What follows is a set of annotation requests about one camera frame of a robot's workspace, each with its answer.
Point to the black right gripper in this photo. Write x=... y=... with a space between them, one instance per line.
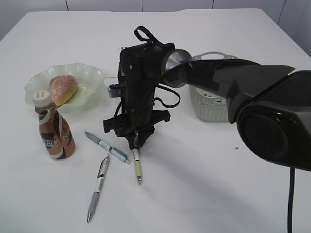
x=139 y=70

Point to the white cream ballpoint pen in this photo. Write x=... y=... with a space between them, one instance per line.
x=137 y=164

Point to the white grey ballpoint pen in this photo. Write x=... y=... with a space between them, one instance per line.
x=96 y=194

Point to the brown Nescafe coffee bottle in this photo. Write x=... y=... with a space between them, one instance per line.
x=53 y=128

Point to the sugared bread bun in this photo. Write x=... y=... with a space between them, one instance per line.
x=62 y=88

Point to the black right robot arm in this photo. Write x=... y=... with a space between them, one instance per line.
x=270 y=104

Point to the grey blue ballpoint pen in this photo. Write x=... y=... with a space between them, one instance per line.
x=112 y=150

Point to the green wavy glass plate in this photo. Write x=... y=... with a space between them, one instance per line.
x=90 y=92

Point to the pale green plastic basket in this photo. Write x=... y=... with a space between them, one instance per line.
x=207 y=109

